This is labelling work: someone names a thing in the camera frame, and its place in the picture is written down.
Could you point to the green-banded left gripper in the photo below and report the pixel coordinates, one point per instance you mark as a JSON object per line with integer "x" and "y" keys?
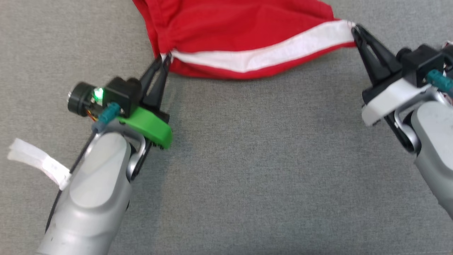
{"x": 152, "y": 127}

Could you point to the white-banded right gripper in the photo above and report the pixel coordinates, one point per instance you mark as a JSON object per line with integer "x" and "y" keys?
{"x": 389, "y": 97}

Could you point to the red shorts with white stripe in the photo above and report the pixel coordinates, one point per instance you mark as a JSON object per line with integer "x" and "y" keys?
{"x": 230, "y": 24}

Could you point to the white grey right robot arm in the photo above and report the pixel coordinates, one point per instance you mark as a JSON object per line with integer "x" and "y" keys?
{"x": 431, "y": 134}

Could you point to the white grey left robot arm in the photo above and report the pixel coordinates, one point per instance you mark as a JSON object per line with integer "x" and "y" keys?
{"x": 92, "y": 177}

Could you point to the grey fabric sofa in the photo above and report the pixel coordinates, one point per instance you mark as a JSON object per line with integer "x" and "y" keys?
{"x": 247, "y": 159}

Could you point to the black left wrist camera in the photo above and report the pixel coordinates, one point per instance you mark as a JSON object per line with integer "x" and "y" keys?
{"x": 122, "y": 95}

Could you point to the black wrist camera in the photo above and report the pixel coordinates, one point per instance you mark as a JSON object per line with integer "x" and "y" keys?
{"x": 122, "y": 95}
{"x": 421, "y": 60}

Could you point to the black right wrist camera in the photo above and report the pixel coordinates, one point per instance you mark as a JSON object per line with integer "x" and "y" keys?
{"x": 421, "y": 60}

